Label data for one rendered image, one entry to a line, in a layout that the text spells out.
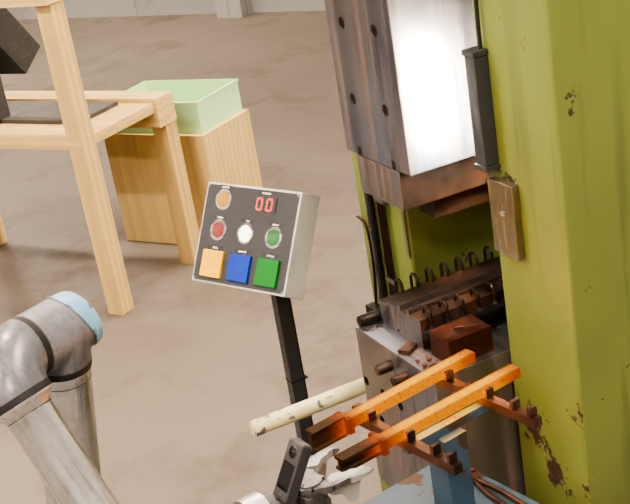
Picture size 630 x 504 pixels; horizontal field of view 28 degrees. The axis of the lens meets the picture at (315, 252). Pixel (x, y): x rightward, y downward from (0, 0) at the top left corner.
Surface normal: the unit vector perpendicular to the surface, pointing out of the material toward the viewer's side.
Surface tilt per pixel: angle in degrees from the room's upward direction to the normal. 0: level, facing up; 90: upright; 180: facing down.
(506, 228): 90
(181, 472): 0
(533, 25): 90
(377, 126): 90
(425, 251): 90
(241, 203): 60
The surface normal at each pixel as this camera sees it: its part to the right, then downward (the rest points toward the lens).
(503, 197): -0.88, 0.30
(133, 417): -0.15, -0.92
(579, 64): 0.45, 0.27
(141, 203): -0.50, 0.40
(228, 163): 0.86, 0.07
